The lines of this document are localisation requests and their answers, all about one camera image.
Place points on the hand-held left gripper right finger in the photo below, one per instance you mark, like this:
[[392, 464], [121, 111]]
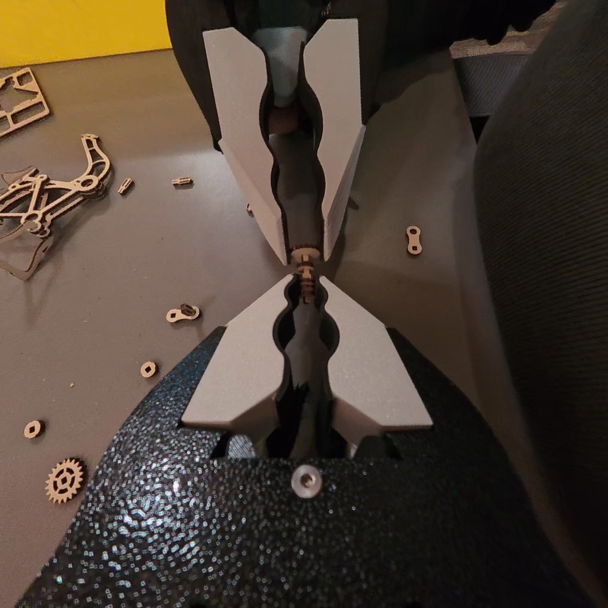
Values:
[[375, 380]]

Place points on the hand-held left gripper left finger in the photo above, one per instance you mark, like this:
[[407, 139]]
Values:
[[237, 375]]

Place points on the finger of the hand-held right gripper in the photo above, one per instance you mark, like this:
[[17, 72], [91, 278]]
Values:
[[337, 95], [237, 109]]

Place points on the wooden crank link with peg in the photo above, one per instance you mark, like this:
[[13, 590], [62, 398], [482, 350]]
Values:
[[178, 315]]

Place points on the wooden axle with discs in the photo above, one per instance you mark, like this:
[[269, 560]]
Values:
[[305, 280]]

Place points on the wooden model frame assembly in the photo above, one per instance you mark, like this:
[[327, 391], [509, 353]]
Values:
[[102, 164]]

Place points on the flat wooden two-hole link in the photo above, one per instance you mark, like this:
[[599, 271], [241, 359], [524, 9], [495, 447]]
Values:
[[414, 240]]

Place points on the wooden parts sheet mostly empty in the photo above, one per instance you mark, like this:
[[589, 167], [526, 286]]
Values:
[[7, 97]]

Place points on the small wooden square-hole washer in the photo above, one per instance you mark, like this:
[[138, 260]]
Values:
[[143, 370], [27, 429]]

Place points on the yellow board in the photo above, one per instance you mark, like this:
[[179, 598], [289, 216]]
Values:
[[71, 28]]

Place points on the grey fabric chair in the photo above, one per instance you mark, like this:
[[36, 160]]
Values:
[[494, 76]]

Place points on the small wooden gear wheel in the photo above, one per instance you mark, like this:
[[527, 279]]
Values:
[[65, 464]]

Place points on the person's dark green clothing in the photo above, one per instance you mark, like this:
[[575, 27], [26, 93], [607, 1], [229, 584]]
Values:
[[546, 237]]

